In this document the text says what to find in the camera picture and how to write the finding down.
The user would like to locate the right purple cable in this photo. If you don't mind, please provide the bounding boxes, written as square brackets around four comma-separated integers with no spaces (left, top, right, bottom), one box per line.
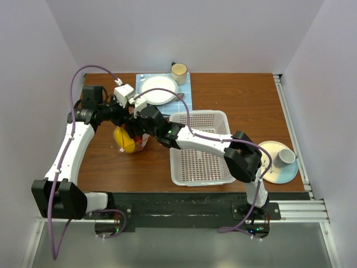
[133,88,273,235]

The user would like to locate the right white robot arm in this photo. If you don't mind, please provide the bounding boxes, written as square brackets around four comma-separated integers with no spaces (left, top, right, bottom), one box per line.
[134,106,269,219]

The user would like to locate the white plastic basket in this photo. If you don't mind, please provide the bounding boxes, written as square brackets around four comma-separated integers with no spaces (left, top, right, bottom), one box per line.
[170,110,235,186]

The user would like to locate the clear zip top bag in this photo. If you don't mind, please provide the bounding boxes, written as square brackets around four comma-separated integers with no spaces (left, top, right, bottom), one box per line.
[113,127,149,154]

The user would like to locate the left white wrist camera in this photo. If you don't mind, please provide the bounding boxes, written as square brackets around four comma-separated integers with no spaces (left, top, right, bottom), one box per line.
[114,84,135,107]

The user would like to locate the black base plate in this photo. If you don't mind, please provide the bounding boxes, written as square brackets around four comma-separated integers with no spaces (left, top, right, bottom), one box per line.
[75,192,282,238]

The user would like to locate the blue checked cloth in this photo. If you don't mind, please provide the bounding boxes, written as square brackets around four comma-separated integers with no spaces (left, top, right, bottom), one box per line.
[135,73,192,117]

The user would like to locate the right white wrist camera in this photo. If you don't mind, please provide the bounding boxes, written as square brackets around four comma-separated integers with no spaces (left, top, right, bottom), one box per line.
[129,96,147,118]

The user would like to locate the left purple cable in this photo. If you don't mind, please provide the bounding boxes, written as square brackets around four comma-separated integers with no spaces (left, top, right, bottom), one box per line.
[46,64,128,260]

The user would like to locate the metal spoon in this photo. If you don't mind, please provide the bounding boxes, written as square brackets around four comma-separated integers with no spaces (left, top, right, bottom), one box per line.
[170,93,185,102]

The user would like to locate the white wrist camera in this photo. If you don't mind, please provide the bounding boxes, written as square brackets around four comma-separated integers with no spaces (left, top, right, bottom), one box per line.
[129,96,147,118]
[114,84,135,107]

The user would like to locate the yellow fake mango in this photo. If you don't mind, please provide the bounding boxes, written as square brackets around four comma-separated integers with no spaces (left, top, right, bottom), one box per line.
[113,127,136,154]

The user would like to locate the purple cable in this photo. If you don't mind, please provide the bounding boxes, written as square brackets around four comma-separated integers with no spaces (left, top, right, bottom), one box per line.
[46,64,128,260]
[133,88,273,235]

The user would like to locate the floral cream blue plate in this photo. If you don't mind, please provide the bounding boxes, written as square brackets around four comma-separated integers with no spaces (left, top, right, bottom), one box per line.
[259,141,298,184]

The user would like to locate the white round plate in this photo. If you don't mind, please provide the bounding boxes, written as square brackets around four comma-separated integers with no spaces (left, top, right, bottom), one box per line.
[138,75,179,106]

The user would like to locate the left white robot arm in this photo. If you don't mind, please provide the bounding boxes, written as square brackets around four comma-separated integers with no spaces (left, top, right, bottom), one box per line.
[31,85,129,220]

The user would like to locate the grey teacup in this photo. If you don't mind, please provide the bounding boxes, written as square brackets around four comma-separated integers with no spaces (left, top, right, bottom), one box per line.
[273,149,297,168]

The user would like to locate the cream mug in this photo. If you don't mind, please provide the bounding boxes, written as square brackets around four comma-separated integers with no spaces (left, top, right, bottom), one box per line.
[171,62,188,85]

